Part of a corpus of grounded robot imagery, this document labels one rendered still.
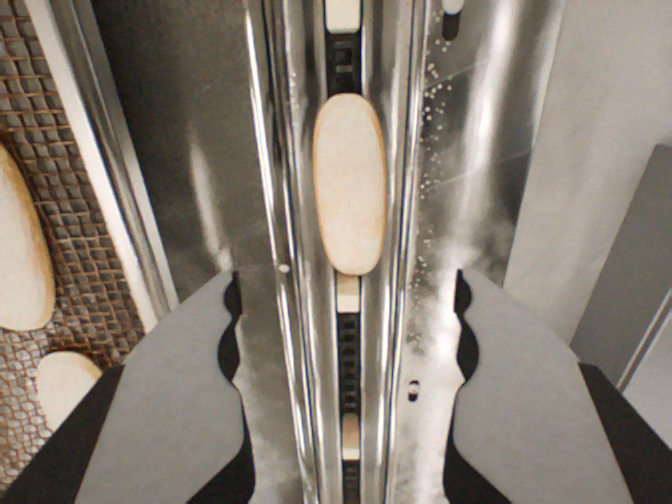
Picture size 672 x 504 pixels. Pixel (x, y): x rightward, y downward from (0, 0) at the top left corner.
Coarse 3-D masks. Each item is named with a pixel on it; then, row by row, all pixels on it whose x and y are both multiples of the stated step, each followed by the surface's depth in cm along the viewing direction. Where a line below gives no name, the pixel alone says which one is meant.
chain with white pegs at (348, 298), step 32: (352, 0) 14; (352, 32) 17; (352, 64) 18; (352, 288) 21; (352, 320) 25; (352, 352) 27; (352, 384) 28; (352, 416) 29; (352, 448) 27; (352, 480) 35
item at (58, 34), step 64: (0, 0) 12; (64, 0) 12; (64, 64) 13; (0, 128) 14; (64, 128) 14; (128, 192) 16; (128, 256) 17; (64, 320) 18; (128, 320) 19; (0, 448) 22
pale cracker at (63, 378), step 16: (64, 352) 19; (80, 352) 19; (48, 368) 19; (64, 368) 19; (80, 368) 19; (96, 368) 19; (48, 384) 19; (64, 384) 19; (80, 384) 19; (48, 400) 19; (64, 400) 19; (48, 416) 20; (64, 416) 20
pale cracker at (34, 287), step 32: (0, 160) 14; (0, 192) 14; (0, 224) 15; (32, 224) 15; (0, 256) 15; (32, 256) 16; (0, 288) 16; (32, 288) 16; (0, 320) 17; (32, 320) 17
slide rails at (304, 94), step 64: (320, 0) 15; (384, 0) 15; (320, 64) 17; (384, 64) 17; (384, 128) 18; (320, 256) 21; (384, 256) 21; (320, 320) 24; (384, 320) 24; (320, 384) 27; (384, 384) 26; (320, 448) 30; (384, 448) 30
